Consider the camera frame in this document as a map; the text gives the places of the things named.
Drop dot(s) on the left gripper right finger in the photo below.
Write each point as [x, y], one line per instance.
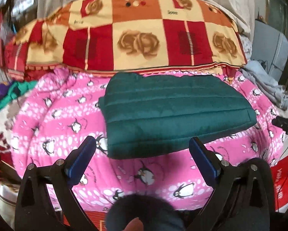
[238, 200]

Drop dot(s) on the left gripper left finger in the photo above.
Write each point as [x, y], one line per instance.
[34, 209]

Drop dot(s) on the dark green puffer jacket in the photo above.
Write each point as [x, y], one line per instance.
[158, 115]

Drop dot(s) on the person's left hand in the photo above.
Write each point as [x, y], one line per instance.
[134, 225]

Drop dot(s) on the grey fleece garment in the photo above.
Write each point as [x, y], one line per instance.
[276, 93]

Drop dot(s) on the red printed bag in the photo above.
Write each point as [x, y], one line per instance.
[280, 180]

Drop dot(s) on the grey metal cabinet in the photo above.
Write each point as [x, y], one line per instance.
[270, 48]

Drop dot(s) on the black fluffy sleeve cuff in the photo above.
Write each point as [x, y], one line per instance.
[155, 213]

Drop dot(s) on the pink penguin print quilt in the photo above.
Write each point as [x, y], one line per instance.
[63, 109]

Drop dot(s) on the green purple cloth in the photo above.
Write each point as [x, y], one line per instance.
[10, 91]

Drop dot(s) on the red orange rose blanket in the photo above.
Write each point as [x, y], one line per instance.
[104, 37]

